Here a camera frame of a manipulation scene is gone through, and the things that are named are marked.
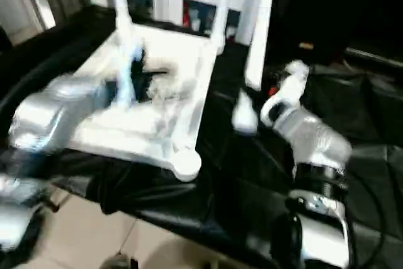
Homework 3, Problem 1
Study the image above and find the black metal frame strut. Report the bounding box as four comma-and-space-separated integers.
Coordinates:
43, 186, 71, 214

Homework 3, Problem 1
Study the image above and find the black bag with yellow label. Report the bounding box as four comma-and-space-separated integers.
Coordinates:
270, 0, 403, 62

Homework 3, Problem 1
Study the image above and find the dark metal rod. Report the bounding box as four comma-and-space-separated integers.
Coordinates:
344, 47, 403, 66

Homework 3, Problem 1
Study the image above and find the white plastic table top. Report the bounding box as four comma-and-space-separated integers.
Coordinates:
47, 21, 226, 183

